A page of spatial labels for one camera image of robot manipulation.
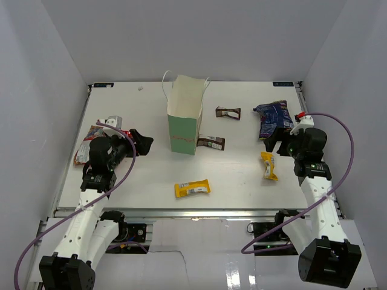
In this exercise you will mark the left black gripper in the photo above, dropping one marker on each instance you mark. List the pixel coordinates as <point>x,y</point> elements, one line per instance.
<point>143,143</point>

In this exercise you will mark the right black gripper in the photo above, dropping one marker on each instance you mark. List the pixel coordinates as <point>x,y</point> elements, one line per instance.
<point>271,141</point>

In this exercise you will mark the purple chip bag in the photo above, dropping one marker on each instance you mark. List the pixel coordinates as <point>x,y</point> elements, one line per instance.
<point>273,115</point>

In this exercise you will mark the green white paper bag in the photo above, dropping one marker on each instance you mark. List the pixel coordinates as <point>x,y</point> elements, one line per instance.
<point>184,112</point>

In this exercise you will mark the red cookie snack bag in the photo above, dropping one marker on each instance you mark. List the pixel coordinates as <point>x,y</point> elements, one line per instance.
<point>82,154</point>

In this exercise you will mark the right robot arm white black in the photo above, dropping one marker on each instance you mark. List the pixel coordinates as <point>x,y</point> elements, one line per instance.
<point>326,256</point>

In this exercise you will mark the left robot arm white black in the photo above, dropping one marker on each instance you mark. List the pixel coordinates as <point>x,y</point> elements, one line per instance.
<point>91,230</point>

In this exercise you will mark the brown bar wrapper near bag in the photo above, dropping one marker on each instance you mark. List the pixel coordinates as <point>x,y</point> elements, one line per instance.
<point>217,143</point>

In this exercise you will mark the yellow bar wrapper right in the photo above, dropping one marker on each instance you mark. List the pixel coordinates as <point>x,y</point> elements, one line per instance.
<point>269,162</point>

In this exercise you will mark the yellow bar wrapper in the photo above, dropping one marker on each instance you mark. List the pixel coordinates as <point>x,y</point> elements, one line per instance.
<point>192,188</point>
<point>269,162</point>

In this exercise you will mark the brown bar wrapper far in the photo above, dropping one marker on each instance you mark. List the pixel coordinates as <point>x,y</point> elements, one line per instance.
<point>233,113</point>

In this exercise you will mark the blue label right corner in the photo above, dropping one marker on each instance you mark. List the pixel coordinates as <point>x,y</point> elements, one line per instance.
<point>283,84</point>

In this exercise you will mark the blue label corner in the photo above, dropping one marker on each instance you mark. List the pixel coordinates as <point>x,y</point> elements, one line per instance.
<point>283,84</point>
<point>103,85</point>

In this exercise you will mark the blue label left corner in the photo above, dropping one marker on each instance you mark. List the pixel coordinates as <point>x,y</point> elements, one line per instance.
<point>103,85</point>

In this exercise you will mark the yellow bar wrapper centre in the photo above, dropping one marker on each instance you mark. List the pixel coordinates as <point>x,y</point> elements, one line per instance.
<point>192,188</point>

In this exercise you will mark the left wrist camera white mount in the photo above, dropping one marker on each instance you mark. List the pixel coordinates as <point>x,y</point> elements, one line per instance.
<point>114,121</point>

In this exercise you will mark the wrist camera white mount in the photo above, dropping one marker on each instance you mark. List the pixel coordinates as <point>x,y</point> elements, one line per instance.
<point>303,122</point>
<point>114,121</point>

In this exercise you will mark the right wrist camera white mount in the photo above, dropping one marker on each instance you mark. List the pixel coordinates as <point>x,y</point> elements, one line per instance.
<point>303,122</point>

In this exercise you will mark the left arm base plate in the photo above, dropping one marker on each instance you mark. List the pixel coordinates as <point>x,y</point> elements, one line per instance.
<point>131,232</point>

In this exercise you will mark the aluminium front rail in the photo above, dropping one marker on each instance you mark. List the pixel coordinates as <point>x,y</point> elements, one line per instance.
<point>195,213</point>

